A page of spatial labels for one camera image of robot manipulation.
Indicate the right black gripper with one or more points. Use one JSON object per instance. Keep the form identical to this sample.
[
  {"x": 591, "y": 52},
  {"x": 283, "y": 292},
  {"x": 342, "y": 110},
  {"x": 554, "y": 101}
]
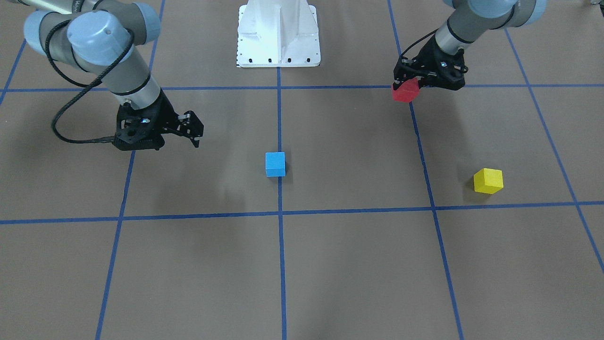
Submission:
[{"x": 164, "y": 112}]

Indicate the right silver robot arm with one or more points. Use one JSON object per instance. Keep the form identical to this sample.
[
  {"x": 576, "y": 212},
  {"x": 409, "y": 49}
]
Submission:
[{"x": 94, "y": 42}]

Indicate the yellow block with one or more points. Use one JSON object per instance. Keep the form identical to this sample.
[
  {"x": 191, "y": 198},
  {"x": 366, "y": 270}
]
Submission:
[{"x": 488, "y": 181}]

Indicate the brown paper table cover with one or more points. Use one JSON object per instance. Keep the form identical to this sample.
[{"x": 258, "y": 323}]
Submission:
[{"x": 374, "y": 233}]

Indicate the blue block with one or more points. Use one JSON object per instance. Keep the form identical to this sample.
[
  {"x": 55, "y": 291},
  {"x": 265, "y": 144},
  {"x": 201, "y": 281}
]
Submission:
[{"x": 275, "y": 165}]

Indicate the white pedestal column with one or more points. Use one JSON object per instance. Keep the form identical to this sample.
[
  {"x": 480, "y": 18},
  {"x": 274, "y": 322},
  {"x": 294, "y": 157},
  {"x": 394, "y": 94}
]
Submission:
[{"x": 278, "y": 34}]

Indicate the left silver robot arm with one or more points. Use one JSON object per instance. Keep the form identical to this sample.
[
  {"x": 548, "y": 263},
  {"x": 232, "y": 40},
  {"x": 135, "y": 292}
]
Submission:
[{"x": 472, "y": 18}]

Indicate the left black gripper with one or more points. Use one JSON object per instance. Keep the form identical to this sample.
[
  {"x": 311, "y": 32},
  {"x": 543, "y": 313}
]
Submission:
[{"x": 428, "y": 57}]

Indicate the red block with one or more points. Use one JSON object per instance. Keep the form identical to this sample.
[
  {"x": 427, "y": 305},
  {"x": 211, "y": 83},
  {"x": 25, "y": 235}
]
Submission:
[{"x": 405, "y": 91}]

